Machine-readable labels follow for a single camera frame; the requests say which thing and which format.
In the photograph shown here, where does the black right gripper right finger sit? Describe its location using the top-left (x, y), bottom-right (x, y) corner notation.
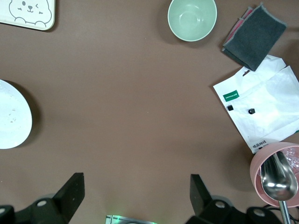
top-left (186, 174), bottom-right (283, 224)

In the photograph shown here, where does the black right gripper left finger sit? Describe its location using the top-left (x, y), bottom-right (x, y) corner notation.
top-left (16, 172), bottom-right (85, 224)

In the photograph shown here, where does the white round plate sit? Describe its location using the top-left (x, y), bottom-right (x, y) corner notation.
top-left (0, 79), bottom-right (33, 149)

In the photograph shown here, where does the pink bowl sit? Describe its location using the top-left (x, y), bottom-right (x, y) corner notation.
top-left (249, 142), bottom-right (299, 208)

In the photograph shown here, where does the metal scoop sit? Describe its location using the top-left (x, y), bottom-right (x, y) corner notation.
top-left (259, 149), bottom-right (299, 224)

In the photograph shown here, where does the white plastic bag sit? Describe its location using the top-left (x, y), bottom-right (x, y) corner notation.
top-left (213, 55), bottom-right (299, 154)

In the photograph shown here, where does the dark grey cloth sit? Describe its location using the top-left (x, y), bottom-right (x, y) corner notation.
top-left (221, 2), bottom-right (287, 72)

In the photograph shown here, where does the pink cloth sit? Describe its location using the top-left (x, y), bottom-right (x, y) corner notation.
top-left (227, 6), bottom-right (254, 44)

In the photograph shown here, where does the cream tray with bear print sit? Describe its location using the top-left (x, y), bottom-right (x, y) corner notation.
top-left (0, 0), bottom-right (57, 31)

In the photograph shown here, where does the pale green bowl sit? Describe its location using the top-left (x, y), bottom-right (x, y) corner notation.
top-left (167, 0), bottom-right (218, 42)

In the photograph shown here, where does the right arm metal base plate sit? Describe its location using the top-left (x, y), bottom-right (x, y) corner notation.
top-left (105, 215), bottom-right (155, 224)

